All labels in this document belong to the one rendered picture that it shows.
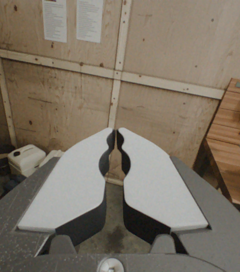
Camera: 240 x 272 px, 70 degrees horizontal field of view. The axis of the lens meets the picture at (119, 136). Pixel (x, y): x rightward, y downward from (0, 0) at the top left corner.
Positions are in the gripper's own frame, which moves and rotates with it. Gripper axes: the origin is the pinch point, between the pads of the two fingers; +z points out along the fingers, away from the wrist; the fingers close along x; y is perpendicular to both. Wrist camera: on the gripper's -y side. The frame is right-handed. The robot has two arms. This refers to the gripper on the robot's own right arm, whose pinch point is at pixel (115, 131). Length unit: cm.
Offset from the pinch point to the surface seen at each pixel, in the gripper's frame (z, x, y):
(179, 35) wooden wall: 136, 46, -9
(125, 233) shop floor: 82, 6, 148
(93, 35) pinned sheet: 152, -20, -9
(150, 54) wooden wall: 141, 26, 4
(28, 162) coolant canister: 129, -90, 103
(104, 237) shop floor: 77, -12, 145
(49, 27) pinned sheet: 162, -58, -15
